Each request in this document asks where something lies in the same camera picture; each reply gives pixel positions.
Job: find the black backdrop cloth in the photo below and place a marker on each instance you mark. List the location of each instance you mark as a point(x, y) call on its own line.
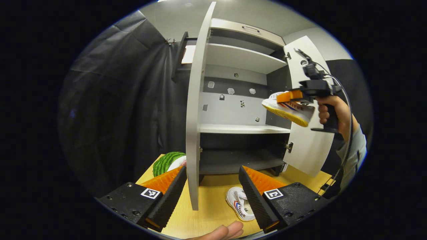
point(116, 100)

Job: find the white shoe cabinet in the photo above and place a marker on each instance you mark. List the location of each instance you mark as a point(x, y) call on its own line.
point(233, 110)

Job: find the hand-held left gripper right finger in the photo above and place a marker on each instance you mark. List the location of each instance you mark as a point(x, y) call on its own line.
point(253, 196)

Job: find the white shoe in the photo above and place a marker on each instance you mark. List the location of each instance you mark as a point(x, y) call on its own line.
point(237, 203)
point(290, 111)

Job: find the watermelon plush toy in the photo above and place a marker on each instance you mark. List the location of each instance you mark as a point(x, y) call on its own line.
point(165, 163)

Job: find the white cabinet shelf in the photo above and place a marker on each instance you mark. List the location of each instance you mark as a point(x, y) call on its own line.
point(243, 128)
point(240, 56)

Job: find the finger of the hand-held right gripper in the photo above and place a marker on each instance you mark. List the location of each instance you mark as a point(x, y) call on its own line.
point(288, 96)

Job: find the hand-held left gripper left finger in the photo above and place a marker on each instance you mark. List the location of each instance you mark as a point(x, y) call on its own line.
point(171, 196)

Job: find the white cabinet drawer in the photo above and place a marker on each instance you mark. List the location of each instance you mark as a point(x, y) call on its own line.
point(245, 31)

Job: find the white cabinet door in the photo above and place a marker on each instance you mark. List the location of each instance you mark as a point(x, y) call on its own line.
point(195, 116)
point(312, 150)

